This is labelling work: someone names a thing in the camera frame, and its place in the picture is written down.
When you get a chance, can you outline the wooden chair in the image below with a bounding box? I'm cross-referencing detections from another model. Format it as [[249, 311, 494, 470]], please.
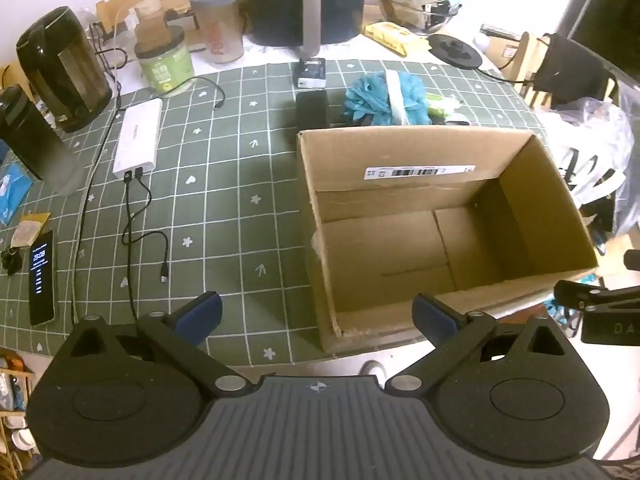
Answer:
[[496, 32, 552, 110]]

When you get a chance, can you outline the grey lid shaker bottle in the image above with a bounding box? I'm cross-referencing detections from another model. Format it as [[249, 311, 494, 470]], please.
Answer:
[[190, 0, 244, 64]]

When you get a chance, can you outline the green label supplement jar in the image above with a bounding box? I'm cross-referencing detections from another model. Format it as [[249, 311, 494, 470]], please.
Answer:
[[134, 25, 194, 94]]

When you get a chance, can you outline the yellow wet wipes pack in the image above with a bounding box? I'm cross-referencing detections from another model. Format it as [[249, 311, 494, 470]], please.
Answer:
[[361, 22, 430, 58]]

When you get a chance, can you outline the white plastic bag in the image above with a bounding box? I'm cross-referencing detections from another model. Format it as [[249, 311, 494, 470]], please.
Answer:
[[535, 98, 639, 236]]

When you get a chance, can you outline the dark tumbler bottle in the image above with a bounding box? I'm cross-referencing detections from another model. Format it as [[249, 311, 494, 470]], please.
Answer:
[[1, 86, 84, 195]]

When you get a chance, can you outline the green checkered tablecloth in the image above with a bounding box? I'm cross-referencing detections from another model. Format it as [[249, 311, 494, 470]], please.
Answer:
[[0, 58, 557, 366]]

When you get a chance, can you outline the black kettle base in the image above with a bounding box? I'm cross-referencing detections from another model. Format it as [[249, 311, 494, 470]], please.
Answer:
[[427, 34, 483, 70]]

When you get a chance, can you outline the blue mesh bath loofah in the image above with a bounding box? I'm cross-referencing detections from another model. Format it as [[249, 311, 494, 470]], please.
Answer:
[[343, 70, 432, 126]]

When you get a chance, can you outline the black tissue packet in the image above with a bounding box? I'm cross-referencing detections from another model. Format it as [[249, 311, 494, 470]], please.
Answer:
[[295, 58, 326, 89]]

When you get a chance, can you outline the black electric kettle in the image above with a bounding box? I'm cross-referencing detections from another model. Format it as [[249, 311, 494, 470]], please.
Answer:
[[16, 6, 112, 133]]

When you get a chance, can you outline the open cardboard box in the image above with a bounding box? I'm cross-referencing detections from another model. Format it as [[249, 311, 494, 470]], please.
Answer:
[[297, 126, 597, 353]]

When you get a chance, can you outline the black usb cable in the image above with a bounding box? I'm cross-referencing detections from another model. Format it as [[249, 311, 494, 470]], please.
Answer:
[[121, 169, 172, 321]]

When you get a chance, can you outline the black air fryer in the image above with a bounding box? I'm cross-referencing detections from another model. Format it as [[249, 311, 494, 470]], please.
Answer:
[[246, 0, 364, 58]]

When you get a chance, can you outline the black garment on chair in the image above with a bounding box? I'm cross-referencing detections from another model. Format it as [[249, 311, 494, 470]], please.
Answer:
[[533, 34, 611, 106]]

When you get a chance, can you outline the black foam sponge block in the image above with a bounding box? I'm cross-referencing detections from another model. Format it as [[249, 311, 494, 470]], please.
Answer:
[[295, 90, 331, 131]]

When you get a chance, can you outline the white power bank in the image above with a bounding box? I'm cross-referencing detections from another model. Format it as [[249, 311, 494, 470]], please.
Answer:
[[113, 99, 163, 179]]

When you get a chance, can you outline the black smartphone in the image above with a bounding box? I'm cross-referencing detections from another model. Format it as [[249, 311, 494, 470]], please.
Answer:
[[28, 231, 56, 327]]

